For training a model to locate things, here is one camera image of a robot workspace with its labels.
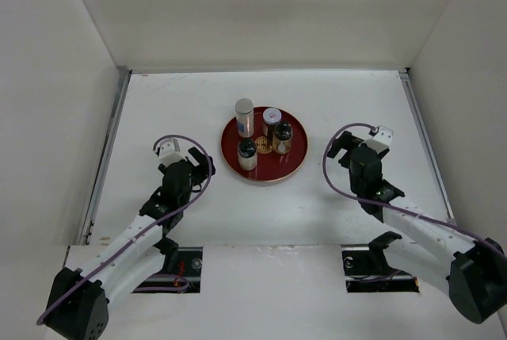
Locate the black cap white bottle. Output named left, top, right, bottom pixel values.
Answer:
left=237, top=138, right=257, bottom=171

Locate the black cap brown bottle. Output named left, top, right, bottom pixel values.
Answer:
left=272, top=120, right=293, bottom=155

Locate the silver lid clear spice bottle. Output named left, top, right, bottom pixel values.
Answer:
left=234, top=98, right=254, bottom=138

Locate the purple lid pepper jar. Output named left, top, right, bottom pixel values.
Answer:
left=262, top=107, right=282, bottom=138

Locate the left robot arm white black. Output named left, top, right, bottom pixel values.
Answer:
left=36, top=136, right=215, bottom=339

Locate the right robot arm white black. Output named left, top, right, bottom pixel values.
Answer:
left=323, top=124, right=506, bottom=324

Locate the red round lacquer tray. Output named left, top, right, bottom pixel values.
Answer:
left=220, top=106, right=308, bottom=182

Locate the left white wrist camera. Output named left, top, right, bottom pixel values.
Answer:
left=154, top=138, right=183, bottom=166

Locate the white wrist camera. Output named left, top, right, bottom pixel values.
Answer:
left=154, top=138, right=183, bottom=166
left=363, top=125, right=394, bottom=154

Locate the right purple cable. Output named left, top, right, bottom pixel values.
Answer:
left=322, top=122, right=507, bottom=258

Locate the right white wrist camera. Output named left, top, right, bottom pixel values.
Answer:
left=363, top=125, right=394, bottom=154

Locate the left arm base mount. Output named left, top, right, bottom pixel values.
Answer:
left=133, top=239, right=204, bottom=294

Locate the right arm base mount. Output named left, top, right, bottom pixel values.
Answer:
left=341, top=231, right=419, bottom=293

